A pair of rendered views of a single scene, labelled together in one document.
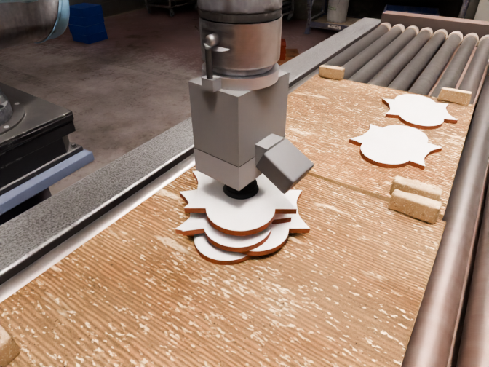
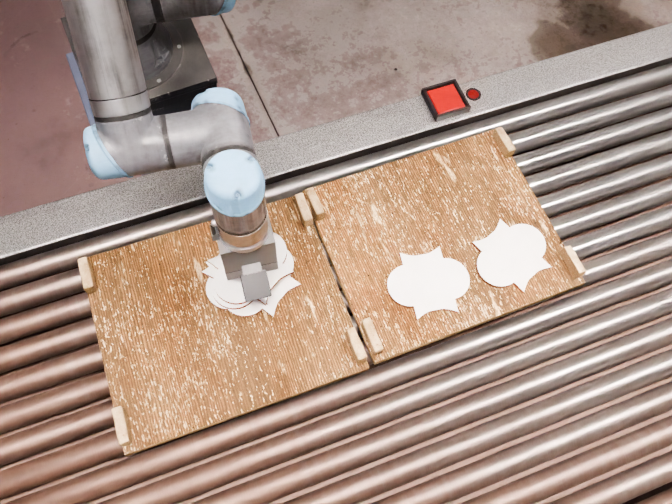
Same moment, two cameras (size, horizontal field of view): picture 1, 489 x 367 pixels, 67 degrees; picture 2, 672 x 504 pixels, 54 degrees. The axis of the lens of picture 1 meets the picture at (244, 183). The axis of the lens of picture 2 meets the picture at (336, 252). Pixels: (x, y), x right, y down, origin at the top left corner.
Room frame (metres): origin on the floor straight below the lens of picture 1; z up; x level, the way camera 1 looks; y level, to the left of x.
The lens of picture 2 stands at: (0.07, -0.33, 2.00)
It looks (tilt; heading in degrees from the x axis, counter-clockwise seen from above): 66 degrees down; 31
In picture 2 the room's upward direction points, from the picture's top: 6 degrees clockwise
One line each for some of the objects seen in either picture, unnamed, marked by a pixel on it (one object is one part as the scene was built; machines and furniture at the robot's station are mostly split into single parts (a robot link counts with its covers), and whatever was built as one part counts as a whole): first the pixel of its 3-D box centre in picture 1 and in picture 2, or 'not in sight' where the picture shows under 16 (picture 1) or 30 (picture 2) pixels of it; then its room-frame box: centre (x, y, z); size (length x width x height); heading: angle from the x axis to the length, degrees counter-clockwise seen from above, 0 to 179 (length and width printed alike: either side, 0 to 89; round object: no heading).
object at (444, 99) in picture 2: not in sight; (445, 100); (0.90, -0.06, 0.92); 0.06 x 0.06 x 0.01; 57
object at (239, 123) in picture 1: (255, 124); (247, 255); (0.34, -0.01, 1.07); 0.12 x 0.09 x 0.16; 51
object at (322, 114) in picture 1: (359, 125); (440, 237); (0.63, -0.22, 0.93); 0.41 x 0.35 x 0.02; 148
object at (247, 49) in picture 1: (238, 41); (239, 220); (0.36, 0.01, 1.15); 0.08 x 0.08 x 0.05
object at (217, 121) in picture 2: not in sight; (211, 134); (0.41, 0.09, 1.23); 0.11 x 0.11 x 0.08; 50
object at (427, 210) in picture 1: (414, 205); (356, 345); (0.36, -0.22, 0.95); 0.06 x 0.02 x 0.03; 57
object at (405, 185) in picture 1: (415, 191); (371, 336); (0.39, -0.23, 0.95); 0.06 x 0.02 x 0.03; 58
